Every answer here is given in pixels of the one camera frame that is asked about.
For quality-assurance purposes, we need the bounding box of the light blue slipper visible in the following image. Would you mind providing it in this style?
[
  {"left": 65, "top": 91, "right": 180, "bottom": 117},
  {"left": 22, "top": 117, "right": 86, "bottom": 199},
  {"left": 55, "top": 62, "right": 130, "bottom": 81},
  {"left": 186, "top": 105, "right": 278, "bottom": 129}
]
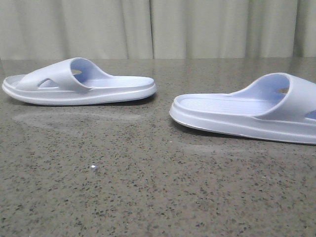
[
  {"left": 2, "top": 57, "right": 157, "bottom": 106},
  {"left": 169, "top": 73, "right": 316, "bottom": 144}
]

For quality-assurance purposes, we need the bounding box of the grey-green background curtain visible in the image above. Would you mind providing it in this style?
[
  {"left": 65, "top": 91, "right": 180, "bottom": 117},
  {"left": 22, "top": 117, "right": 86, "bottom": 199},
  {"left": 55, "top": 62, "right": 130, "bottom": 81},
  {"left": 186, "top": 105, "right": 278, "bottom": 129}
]
[{"left": 0, "top": 0, "right": 316, "bottom": 60}]

